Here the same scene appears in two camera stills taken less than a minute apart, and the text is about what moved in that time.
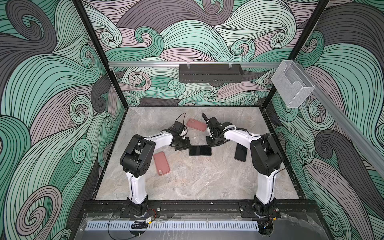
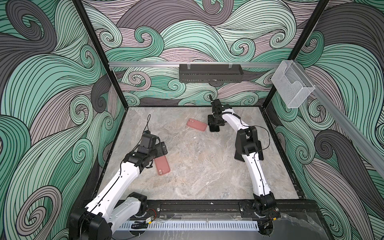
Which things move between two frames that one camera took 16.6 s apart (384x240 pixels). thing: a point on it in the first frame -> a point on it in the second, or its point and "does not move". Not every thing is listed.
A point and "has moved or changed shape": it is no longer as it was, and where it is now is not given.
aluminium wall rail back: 261,63 does not move
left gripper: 186,146 -> 159,152
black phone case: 200,150 has moved or changed shape
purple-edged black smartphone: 241,152 does not move
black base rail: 198,206 does not move
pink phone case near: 161,163 does not move
